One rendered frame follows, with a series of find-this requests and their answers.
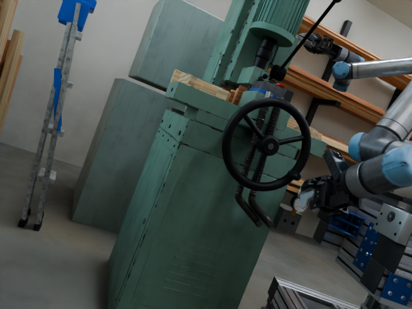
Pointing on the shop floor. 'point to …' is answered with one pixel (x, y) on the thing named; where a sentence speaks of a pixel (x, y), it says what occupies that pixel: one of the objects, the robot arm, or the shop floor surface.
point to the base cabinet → (186, 233)
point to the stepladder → (70, 15)
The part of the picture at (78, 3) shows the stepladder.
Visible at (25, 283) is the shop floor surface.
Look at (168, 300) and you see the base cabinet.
